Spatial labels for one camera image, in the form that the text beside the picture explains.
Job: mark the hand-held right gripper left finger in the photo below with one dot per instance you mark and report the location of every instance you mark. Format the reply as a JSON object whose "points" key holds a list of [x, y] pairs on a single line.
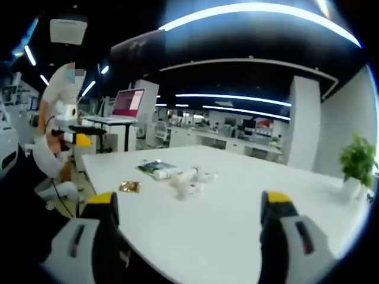
{"points": [[80, 242]]}

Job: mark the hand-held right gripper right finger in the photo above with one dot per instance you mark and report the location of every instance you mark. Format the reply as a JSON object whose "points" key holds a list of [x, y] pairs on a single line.
{"points": [[290, 236]]}

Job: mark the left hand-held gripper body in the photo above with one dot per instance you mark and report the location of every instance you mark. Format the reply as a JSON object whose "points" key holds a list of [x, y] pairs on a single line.
{"points": [[65, 114]]}

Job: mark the small white skincare jar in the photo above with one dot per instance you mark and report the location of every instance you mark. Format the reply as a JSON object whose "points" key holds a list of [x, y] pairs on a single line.
{"points": [[196, 187]]}

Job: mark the tall white skincare bottle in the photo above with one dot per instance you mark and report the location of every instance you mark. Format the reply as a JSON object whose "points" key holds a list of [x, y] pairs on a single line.
{"points": [[182, 187]]}

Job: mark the person's left hand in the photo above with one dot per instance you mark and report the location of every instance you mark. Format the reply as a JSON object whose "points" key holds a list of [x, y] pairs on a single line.
{"points": [[55, 144]]}

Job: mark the black standing desk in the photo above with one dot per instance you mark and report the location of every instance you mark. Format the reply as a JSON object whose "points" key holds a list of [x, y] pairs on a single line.
{"points": [[89, 128]]}

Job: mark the person's torso in white shirt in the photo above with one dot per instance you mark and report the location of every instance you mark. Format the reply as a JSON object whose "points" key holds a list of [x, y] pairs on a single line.
{"points": [[54, 88]]}

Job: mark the white standing desk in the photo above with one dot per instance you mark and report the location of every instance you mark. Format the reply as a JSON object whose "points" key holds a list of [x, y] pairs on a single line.
{"points": [[109, 119]]}

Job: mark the ceiling light strip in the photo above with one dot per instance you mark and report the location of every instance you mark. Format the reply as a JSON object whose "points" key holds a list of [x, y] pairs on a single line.
{"points": [[88, 88], [30, 55], [234, 98], [245, 112]]}

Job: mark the white cloth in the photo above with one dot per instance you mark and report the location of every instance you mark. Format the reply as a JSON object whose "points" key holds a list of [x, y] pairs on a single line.
{"points": [[59, 190]]}

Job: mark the computer monitor with pink screen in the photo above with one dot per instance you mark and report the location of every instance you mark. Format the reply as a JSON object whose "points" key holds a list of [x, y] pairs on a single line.
{"points": [[125, 103]]}

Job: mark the gold foil sachet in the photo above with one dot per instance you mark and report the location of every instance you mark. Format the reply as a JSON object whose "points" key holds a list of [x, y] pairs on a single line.
{"points": [[130, 186]]}

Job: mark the green patterned flat box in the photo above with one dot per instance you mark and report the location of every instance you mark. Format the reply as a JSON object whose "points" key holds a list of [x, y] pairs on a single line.
{"points": [[154, 168]]}

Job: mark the white office chair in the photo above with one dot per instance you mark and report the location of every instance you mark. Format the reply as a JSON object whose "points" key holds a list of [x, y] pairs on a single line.
{"points": [[163, 133]]}

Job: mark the ceiling air conditioner vent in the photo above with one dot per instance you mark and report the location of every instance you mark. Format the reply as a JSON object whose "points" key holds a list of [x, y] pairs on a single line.
{"points": [[68, 31]]}

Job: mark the small dark object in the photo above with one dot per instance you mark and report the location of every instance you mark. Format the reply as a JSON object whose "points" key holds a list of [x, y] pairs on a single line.
{"points": [[370, 197]]}

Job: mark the small background potted plant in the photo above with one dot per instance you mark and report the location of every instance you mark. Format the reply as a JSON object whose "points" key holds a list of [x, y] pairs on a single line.
{"points": [[275, 141]]}

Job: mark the green potted plant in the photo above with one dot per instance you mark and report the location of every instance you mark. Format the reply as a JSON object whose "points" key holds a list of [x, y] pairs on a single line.
{"points": [[356, 159]]}

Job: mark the white office counter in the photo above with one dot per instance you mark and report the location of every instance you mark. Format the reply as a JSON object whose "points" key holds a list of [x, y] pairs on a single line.
{"points": [[225, 142]]}

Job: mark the long curved ceiling light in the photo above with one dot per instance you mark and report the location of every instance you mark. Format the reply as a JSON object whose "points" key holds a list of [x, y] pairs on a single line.
{"points": [[266, 10]]}

